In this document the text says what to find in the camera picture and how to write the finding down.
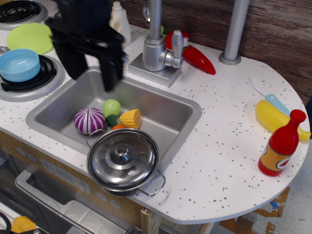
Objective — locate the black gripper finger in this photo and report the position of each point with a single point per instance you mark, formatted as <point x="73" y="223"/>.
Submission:
<point x="73" y="61"/>
<point x="111" y="67"/>

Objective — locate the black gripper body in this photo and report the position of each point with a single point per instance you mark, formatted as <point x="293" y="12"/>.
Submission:
<point x="87" y="35"/>

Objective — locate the steel pot lid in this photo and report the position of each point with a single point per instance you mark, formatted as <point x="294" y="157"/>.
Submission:
<point x="122" y="158"/>

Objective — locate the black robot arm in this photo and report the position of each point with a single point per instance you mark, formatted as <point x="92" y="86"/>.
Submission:
<point x="84" y="9"/>

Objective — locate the front left stove burner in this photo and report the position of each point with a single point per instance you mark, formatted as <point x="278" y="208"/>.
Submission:
<point x="49" y="78"/>

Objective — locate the stove burner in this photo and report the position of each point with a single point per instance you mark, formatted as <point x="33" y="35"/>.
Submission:
<point x="49" y="78"/>
<point x="18" y="12"/>

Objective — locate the light green toy plate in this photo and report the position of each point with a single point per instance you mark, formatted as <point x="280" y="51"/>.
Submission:
<point x="33" y="36"/>

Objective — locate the green toy pear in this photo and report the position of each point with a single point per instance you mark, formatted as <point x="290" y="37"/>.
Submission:
<point x="111" y="109"/>

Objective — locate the silver toy faucet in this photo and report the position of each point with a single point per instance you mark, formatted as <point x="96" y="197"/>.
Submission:
<point x="156" y="63"/>

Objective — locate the cream toy detergent bottle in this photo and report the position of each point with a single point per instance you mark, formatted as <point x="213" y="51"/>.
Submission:
<point x="119" y="22"/>

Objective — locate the metal sink basin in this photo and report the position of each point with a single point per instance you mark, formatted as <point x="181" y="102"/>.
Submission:
<point x="167" y="118"/>

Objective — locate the yellow toy corn piece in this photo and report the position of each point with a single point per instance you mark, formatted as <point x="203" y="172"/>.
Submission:
<point x="131" y="119"/>

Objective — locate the purple striped toy onion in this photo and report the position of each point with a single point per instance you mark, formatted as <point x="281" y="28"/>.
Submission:
<point x="88" y="120"/>

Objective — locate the blue toy bowl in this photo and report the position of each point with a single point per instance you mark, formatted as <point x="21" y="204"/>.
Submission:
<point x="19" y="65"/>

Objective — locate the orange toy carrot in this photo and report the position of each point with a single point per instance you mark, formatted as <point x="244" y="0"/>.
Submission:
<point x="118" y="126"/>

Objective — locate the red white toy mushroom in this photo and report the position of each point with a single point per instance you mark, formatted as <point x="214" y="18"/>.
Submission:
<point x="168" y="39"/>

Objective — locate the back left stove burner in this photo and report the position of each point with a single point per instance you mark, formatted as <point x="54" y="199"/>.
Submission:
<point x="18" y="12"/>

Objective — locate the red toy chili pepper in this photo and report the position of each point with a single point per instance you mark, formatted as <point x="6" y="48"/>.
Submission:
<point x="198" y="59"/>

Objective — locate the grey support pole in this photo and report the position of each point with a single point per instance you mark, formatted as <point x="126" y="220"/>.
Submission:
<point x="230" y="56"/>

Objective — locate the blue white toy knife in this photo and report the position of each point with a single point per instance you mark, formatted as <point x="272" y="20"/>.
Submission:
<point x="263" y="87"/>

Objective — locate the yellow toy banana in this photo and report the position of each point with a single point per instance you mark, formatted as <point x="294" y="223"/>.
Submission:
<point x="269" y="116"/>

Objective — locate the yellow object on floor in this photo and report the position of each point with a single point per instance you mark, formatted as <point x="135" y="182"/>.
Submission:
<point x="22" y="224"/>

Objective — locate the red toy ketchup bottle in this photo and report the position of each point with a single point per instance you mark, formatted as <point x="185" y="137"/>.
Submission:
<point x="281" y="146"/>

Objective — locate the oven door with handle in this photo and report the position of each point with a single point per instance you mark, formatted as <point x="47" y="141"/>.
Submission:
<point x="68" y="212"/>

